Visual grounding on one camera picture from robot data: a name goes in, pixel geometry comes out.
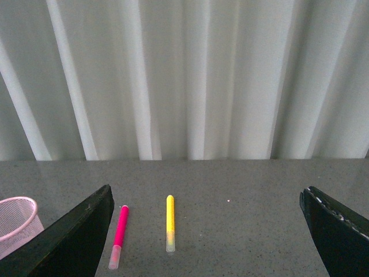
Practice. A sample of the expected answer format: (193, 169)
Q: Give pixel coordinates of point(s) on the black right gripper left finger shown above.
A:
(71, 246)

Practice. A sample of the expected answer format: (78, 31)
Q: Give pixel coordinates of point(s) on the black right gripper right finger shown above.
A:
(340, 234)

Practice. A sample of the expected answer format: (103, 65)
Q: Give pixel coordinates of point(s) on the pink highlighter pen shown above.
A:
(119, 238)

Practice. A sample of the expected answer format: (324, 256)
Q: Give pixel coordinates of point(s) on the pink mesh pen cup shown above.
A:
(20, 223)

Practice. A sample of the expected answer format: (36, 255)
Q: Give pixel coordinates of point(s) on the yellow highlighter pen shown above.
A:
(170, 224)

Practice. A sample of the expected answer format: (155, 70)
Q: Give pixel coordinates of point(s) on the white pleated curtain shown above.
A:
(197, 80)

